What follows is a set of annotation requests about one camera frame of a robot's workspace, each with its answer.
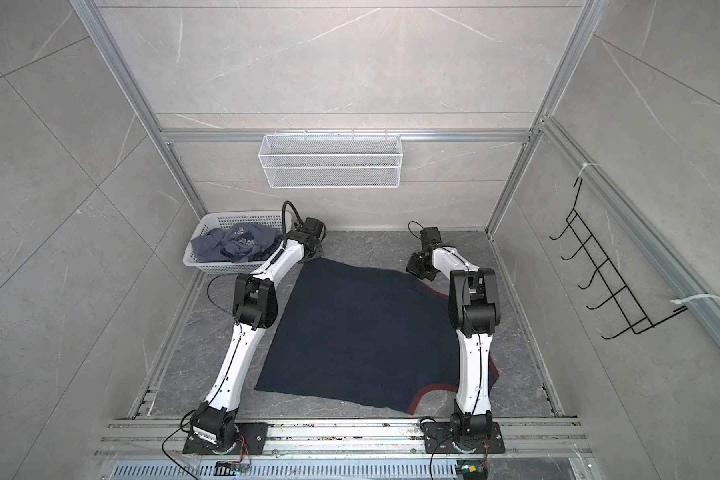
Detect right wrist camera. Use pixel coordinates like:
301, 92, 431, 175
420, 227, 442, 246

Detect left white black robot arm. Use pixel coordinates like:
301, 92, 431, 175
189, 217, 326, 454

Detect white zip tie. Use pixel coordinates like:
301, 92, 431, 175
577, 162, 598, 178
670, 293, 720, 306

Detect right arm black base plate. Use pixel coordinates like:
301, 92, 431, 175
418, 417, 506, 455

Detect white wire mesh wall basket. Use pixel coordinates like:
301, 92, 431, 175
258, 133, 404, 189

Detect aluminium mounting rail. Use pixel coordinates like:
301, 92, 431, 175
94, 417, 593, 460

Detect white plastic laundry basket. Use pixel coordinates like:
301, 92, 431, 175
182, 211, 281, 274

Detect grey blue tank top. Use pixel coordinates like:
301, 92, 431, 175
191, 223, 283, 263

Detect small circuit board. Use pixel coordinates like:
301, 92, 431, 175
213, 461, 251, 477

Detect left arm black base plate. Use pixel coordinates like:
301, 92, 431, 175
182, 422, 269, 455

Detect white zip tie upper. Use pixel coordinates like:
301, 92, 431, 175
577, 162, 598, 178

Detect black wire hook rack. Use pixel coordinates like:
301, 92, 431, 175
549, 178, 688, 341

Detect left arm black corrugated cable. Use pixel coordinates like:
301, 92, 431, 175
280, 200, 307, 241

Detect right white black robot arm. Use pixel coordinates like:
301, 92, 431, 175
406, 226, 501, 452

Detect white zip tie lower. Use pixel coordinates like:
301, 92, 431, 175
670, 293, 720, 306

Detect navy tank top red trim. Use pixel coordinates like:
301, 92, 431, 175
254, 257, 500, 416

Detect white slotted cable duct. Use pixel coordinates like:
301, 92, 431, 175
108, 459, 458, 479

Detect aluminium frame profiles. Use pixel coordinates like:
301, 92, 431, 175
71, 1, 720, 349

